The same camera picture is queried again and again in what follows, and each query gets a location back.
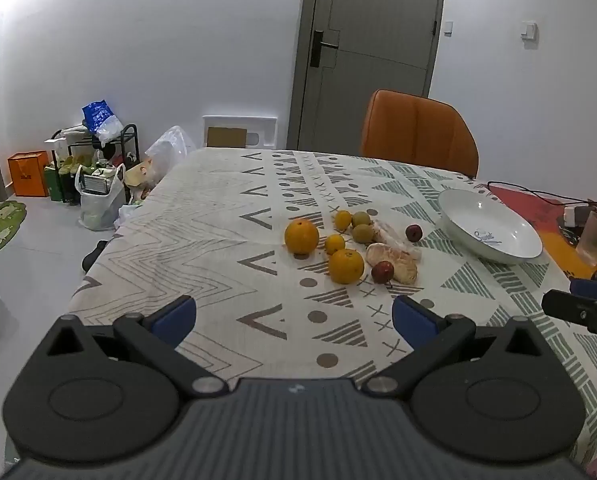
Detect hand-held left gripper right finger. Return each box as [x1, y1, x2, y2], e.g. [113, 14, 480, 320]
[362, 295, 554, 401]

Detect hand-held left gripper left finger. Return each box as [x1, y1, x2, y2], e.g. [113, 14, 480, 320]
[43, 295, 229, 400]

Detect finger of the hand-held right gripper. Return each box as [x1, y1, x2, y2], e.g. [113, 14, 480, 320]
[541, 289, 597, 348]
[568, 276, 597, 306]

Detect large orange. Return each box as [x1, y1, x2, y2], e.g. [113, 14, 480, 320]
[327, 248, 365, 285]
[284, 219, 320, 256]

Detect pale peeled citrus segment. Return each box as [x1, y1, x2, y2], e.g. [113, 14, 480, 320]
[372, 220, 423, 261]

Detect white plate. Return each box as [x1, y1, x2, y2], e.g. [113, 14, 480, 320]
[437, 188, 544, 266]

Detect frosted plastic cup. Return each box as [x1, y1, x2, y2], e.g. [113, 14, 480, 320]
[575, 210, 597, 267]

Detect white charger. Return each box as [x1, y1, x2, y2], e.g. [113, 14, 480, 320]
[563, 204, 591, 228]

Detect black shoe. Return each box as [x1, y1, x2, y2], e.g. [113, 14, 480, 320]
[82, 240, 110, 272]

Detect white plastic bag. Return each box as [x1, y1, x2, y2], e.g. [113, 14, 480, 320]
[74, 162, 128, 232]

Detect brown paper bag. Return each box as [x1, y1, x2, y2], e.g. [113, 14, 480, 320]
[124, 160, 154, 203]

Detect clear plastic bag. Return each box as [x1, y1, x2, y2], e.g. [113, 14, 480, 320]
[145, 125, 198, 188]

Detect black metal rack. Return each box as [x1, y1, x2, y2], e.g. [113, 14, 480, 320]
[51, 124, 139, 206]

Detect green box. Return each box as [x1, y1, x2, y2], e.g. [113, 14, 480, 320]
[43, 162, 64, 202]

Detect brown cardboard sheet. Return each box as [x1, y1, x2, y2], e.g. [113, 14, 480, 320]
[207, 127, 248, 148]

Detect orange chair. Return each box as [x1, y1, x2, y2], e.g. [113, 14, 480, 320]
[361, 89, 480, 179]

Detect green floor rug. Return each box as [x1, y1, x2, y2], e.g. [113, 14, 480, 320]
[0, 200, 28, 261]

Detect orange paper bag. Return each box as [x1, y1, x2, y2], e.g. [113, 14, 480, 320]
[7, 151, 50, 198]

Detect white foam packaging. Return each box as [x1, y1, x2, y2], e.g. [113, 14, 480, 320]
[202, 115, 279, 150]

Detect blue and white bag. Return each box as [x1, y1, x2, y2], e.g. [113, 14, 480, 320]
[82, 100, 124, 143]

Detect grey door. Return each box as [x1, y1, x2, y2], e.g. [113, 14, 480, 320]
[287, 0, 447, 153]

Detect black cable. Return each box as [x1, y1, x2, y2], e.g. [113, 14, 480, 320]
[487, 180, 597, 208]

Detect black door lock handle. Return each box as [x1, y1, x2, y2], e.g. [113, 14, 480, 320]
[309, 30, 340, 68]

